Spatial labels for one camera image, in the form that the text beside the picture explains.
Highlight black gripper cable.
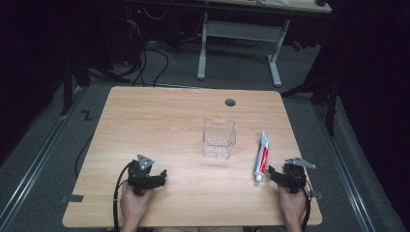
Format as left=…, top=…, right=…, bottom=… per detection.
left=111, top=161, right=133, bottom=232
left=300, top=178, right=313, bottom=232

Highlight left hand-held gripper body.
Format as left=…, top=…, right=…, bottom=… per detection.
left=127, top=154, right=157, bottom=196

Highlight clear plastic box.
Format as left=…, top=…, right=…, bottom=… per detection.
left=202, top=117, right=238, bottom=160

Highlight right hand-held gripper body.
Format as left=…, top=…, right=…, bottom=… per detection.
left=281, top=157, right=317, bottom=194

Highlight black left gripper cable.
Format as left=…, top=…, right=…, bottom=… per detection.
left=111, top=161, right=133, bottom=232

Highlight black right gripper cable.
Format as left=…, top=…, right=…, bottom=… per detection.
left=300, top=178, right=313, bottom=232

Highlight black floor tape mark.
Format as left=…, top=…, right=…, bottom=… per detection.
left=80, top=109, right=95, bottom=122

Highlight metal floor rail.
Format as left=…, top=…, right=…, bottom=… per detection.
left=0, top=85, right=85, bottom=230
left=313, top=104, right=379, bottom=232

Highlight grey-legged background desk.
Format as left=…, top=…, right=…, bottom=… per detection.
left=195, top=0, right=334, bottom=89

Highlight grey tape strip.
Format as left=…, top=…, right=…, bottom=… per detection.
left=60, top=194, right=85, bottom=204

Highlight black metal stand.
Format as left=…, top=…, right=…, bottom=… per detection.
left=59, top=47, right=132, bottom=117
left=279, top=47, right=341, bottom=137

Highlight black floor cables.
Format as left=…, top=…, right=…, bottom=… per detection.
left=124, top=9, right=203, bottom=88

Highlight person's right hand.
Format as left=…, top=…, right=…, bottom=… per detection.
left=277, top=185, right=308, bottom=226

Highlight white red toothpaste tube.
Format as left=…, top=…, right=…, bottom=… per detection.
left=252, top=130, right=271, bottom=184

